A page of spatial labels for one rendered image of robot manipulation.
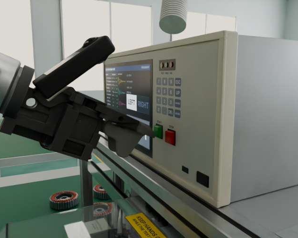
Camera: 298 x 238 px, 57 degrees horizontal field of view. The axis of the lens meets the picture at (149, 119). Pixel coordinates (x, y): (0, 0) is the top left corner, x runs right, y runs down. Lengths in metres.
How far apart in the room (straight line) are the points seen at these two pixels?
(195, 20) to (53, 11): 2.90
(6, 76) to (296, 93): 0.36
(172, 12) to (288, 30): 6.71
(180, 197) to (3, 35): 4.85
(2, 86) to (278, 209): 0.35
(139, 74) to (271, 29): 7.50
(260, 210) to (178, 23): 1.44
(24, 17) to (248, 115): 4.92
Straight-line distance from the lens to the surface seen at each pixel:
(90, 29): 5.31
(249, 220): 0.34
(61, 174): 1.58
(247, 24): 7.33
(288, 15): 8.32
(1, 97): 0.35
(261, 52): 0.36
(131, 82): 0.54
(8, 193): 1.42
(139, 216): 0.43
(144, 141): 0.50
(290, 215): 0.37
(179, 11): 1.69
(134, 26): 5.61
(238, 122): 0.34
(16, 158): 1.99
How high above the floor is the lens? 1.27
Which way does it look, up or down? 9 degrees down
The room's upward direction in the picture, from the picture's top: straight up
